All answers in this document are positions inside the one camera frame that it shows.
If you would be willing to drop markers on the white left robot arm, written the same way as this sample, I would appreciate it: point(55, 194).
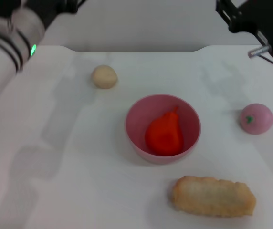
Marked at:
point(5, 47)

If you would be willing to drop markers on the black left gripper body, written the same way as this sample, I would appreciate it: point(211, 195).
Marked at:
point(50, 10)

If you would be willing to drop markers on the pink plastic bowl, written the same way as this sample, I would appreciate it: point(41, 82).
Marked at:
point(189, 124)

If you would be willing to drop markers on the pink peach bun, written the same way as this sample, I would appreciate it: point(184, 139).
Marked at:
point(257, 119)

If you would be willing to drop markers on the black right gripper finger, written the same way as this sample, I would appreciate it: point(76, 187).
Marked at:
point(227, 13)

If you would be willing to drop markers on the beige round bun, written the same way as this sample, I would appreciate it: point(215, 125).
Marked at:
point(103, 76)

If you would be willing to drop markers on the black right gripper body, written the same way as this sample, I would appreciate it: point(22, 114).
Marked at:
point(265, 21)

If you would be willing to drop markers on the orange toy fruit with stem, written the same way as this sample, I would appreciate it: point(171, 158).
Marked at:
point(165, 136)

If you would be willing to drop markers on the long golden toast bread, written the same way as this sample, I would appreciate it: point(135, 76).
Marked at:
point(213, 196)

